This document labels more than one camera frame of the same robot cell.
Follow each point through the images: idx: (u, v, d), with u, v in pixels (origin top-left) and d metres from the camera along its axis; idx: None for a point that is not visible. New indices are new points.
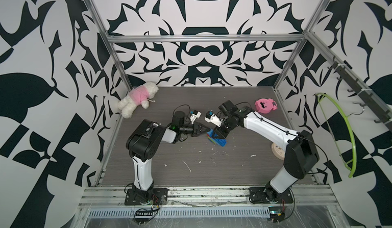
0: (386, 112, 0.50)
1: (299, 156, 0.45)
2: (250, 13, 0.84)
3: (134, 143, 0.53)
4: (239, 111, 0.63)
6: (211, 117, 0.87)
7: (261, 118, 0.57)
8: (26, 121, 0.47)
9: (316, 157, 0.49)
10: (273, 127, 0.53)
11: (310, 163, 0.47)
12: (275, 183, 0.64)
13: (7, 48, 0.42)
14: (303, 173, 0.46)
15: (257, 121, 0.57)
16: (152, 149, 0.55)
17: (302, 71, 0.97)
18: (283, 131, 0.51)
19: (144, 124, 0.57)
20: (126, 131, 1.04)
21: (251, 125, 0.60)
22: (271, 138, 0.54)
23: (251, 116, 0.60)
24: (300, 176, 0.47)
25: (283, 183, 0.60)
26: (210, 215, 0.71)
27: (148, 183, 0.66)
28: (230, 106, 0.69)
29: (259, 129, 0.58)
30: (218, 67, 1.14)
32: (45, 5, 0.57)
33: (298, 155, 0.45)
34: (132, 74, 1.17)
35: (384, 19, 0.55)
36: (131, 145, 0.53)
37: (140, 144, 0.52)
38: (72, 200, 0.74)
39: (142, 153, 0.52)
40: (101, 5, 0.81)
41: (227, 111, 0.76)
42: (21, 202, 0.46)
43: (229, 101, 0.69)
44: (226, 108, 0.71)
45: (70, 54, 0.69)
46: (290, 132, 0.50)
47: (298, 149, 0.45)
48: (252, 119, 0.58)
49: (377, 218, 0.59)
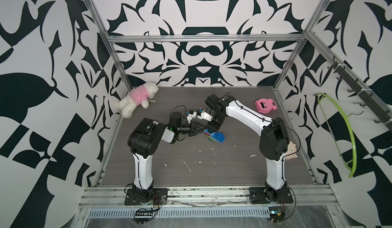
0: (386, 112, 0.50)
1: (272, 140, 0.51)
2: (250, 12, 0.84)
3: (135, 140, 0.54)
4: (221, 100, 0.67)
6: (202, 113, 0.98)
7: (242, 106, 0.62)
8: (26, 121, 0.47)
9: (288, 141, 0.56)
10: (251, 115, 0.58)
11: (283, 147, 0.54)
12: (271, 180, 0.65)
13: (7, 48, 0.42)
14: (277, 155, 0.54)
15: (238, 109, 0.61)
16: (154, 144, 0.56)
17: (302, 71, 0.97)
18: (260, 119, 0.56)
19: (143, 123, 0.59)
20: (126, 131, 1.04)
21: (233, 113, 0.64)
22: (249, 126, 0.59)
23: (232, 103, 0.64)
24: (275, 158, 0.55)
25: (275, 177, 0.62)
26: (210, 215, 0.71)
27: (148, 181, 0.66)
28: (214, 97, 0.74)
29: (239, 117, 0.62)
30: (219, 67, 1.14)
32: (45, 5, 0.57)
33: (270, 138, 0.51)
34: (132, 74, 1.17)
35: (384, 19, 0.55)
36: (134, 142, 0.54)
37: (141, 140, 0.54)
38: (72, 201, 0.74)
39: (144, 150, 0.53)
40: (101, 5, 0.81)
41: (212, 103, 0.75)
42: (21, 202, 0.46)
43: (213, 95, 0.75)
44: (211, 100, 0.75)
45: (70, 55, 0.69)
46: (266, 119, 0.55)
47: (271, 133, 0.51)
48: (234, 107, 0.63)
49: (377, 218, 0.59)
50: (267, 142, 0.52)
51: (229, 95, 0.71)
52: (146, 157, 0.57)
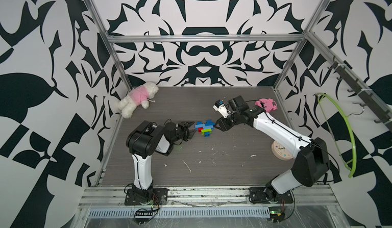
0: (386, 112, 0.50)
1: (311, 164, 0.43)
2: (250, 12, 0.84)
3: (134, 140, 0.54)
4: (248, 110, 0.61)
6: (219, 106, 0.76)
7: (273, 120, 0.55)
8: (26, 121, 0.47)
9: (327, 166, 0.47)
10: (285, 131, 0.51)
11: (320, 172, 0.46)
12: (277, 185, 0.64)
13: (7, 48, 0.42)
14: (313, 181, 0.45)
15: (268, 123, 0.55)
16: (153, 145, 0.56)
17: (302, 71, 0.97)
18: (295, 137, 0.48)
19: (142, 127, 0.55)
20: (126, 131, 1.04)
21: (261, 126, 0.58)
22: (283, 144, 0.52)
23: (262, 116, 0.58)
24: (309, 184, 0.46)
25: (286, 186, 0.60)
26: (210, 215, 0.71)
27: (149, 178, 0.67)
28: (241, 102, 0.66)
29: (269, 131, 0.55)
30: (218, 67, 1.14)
32: (45, 5, 0.57)
33: (310, 163, 0.43)
34: (132, 74, 1.17)
35: (384, 19, 0.55)
36: (131, 143, 0.54)
37: (142, 141, 0.54)
38: (72, 201, 0.74)
39: (143, 150, 0.53)
40: (100, 5, 0.81)
41: (236, 108, 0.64)
42: (21, 202, 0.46)
43: (239, 97, 0.66)
44: (236, 104, 0.68)
45: (70, 55, 0.69)
46: (303, 138, 0.48)
47: (310, 156, 0.43)
48: (263, 120, 0.56)
49: (378, 218, 0.59)
50: (302, 165, 0.45)
51: (258, 105, 0.62)
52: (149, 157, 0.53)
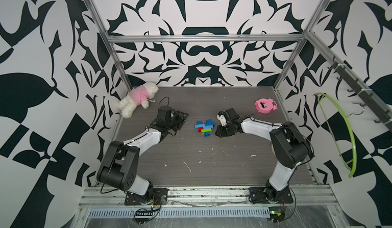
0: (386, 112, 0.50)
1: (282, 141, 0.50)
2: (250, 12, 0.84)
3: (107, 174, 0.45)
4: (238, 119, 0.72)
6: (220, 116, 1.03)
7: (254, 119, 0.66)
8: (26, 121, 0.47)
9: (303, 145, 0.51)
10: (262, 124, 0.60)
11: (296, 151, 0.50)
12: (274, 181, 0.65)
13: (7, 48, 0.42)
14: (290, 158, 0.49)
15: (251, 122, 0.66)
16: (130, 175, 0.47)
17: (302, 71, 0.97)
18: (269, 125, 0.58)
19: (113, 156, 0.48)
20: (126, 131, 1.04)
21: (247, 127, 0.68)
22: (264, 135, 0.60)
23: (246, 119, 0.70)
24: (289, 163, 0.50)
25: (281, 181, 0.61)
26: (210, 215, 0.71)
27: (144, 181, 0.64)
28: (233, 114, 0.78)
29: (253, 129, 0.65)
30: (218, 67, 1.14)
32: (45, 4, 0.57)
33: (282, 142, 0.50)
34: (132, 74, 1.17)
35: (384, 19, 0.55)
36: (104, 177, 0.45)
37: (116, 174, 0.45)
38: (72, 201, 0.74)
39: (118, 184, 0.44)
40: (100, 4, 0.81)
41: (230, 118, 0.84)
42: (21, 203, 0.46)
43: (231, 108, 0.78)
44: (229, 115, 0.80)
45: (70, 55, 0.69)
46: (275, 124, 0.56)
47: (280, 134, 0.51)
48: (247, 121, 0.68)
49: (378, 218, 0.59)
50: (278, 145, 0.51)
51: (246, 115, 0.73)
52: (129, 188, 0.53)
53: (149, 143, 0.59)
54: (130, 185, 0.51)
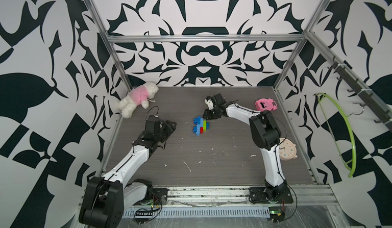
0: (386, 112, 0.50)
1: (258, 126, 0.58)
2: (250, 12, 0.84)
3: (90, 212, 0.41)
4: (224, 104, 0.78)
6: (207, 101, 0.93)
7: (238, 106, 0.72)
8: (26, 120, 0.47)
9: (276, 130, 0.60)
10: (244, 110, 0.68)
11: (269, 134, 0.59)
12: (268, 176, 0.68)
13: (7, 48, 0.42)
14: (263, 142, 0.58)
15: (234, 107, 0.72)
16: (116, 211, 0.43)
17: (302, 71, 0.97)
18: (250, 112, 0.64)
19: (94, 192, 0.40)
20: (126, 132, 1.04)
21: (231, 112, 0.75)
22: (244, 120, 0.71)
23: (230, 104, 0.76)
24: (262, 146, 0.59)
25: (270, 172, 0.65)
26: (210, 215, 0.71)
27: (138, 184, 0.63)
28: (220, 99, 0.84)
29: (236, 115, 0.72)
30: (218, 67, 1.14)
32: (45, 4, 0.57)
33: (258, 127, 0.58)
34: (132, 74, 1.17)
35: (384, 19, 0.55)
36: (88, 217, 0.41)
37: (100, 214, 0.41)
38: (72, 201, 0.74)
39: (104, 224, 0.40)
40: (100, 4, 0.81)
41: (216, 103, 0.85)
42: (21, 203, 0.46)
43: (219, 95, 0.84)
44: (216, 100, 0.86)
45: (70, 55, 0.69)
46: (255, 111, 0.64)
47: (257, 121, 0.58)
48: (231, 106, 0.74)
49: (378, 218, 0.59)
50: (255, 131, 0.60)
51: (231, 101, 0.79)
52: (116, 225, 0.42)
53: (136, 165, 0.54)
54: (117, 221, 0.44)
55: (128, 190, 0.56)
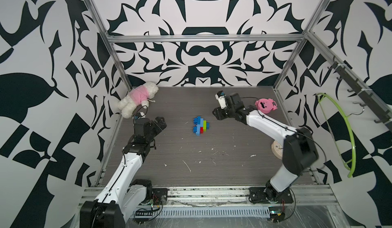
0: (386, 112, 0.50)
1: (296, 150, 0.47)
2: (250, 12, 0.84)
3: None
4: (243, 109, 0.66)
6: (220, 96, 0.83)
7: (263, 116, 0.60)
8: (26, 120, 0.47)
9: (315, 155, 0.49)
10: (273, 123, 0.55)
11: (308, 160, 0.48)
12: (276, 183, 0.64)
13: (7, 48, 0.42)
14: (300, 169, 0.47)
15: (259, 118, 0.60)
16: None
17: (302, 71, 0.97)
18: (282, 127, 0.53)
19: (90, 215, 0.43)
20: (126, 132, 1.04)
21: (253, 122, 0.62)
22: (271, 135, 0.56)
23: (253, 112, 0.63)
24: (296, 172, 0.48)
25: (283, 183, 0.60)
26: (210, 215, 0.71)
27: (137, 188, 0.62)
28: (237, 100, 0.70)
29: (260, 125, 0.60)
30: (218, 67, 1.14)
32: (45, 4, 0.57)
33: (294, 150, 0.46)
34: (132, 74, 1.17)
35: (384, 19, 0.55)
36: None
37: None
38: (72, 201, 0.74)
39: None
40: (100, 4, 0.81)
41: (233, 105, 0.74)
42: (21, 203, 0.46)
43: (236, 95, 0.69)
44: (233, 101, 0.72)
45: (70, 54, 0.69)
46: (289, 128, 0.52)
47: (295, 144, 0.47)
48: (254, 116, 0.61)
49: (378, 218, 0.59)
50: (290, 154, 0.48)
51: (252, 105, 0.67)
52: None
53: (130, 177, 0.52)
54: None
55: (129, 197, 0.56)
